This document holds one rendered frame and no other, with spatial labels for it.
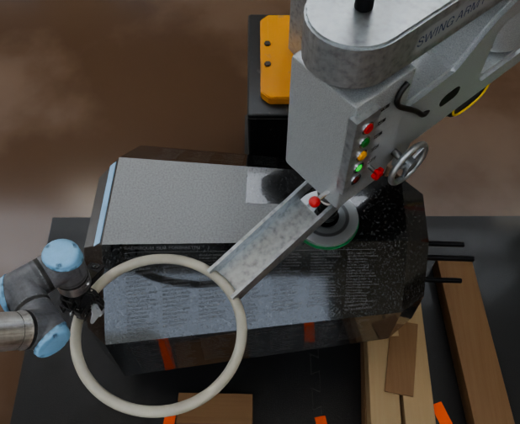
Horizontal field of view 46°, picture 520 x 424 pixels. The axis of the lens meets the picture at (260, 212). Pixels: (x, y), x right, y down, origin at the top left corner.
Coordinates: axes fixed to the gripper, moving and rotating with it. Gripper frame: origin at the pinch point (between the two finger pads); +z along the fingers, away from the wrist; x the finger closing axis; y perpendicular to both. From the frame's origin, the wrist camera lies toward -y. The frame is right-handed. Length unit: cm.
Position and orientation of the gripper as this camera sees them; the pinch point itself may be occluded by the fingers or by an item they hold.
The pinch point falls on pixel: (92, 309)
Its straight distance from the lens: 188.4
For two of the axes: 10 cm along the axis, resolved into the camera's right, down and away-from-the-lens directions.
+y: -3.4, 7.7, -5.4
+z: -0.5, 5.6, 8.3
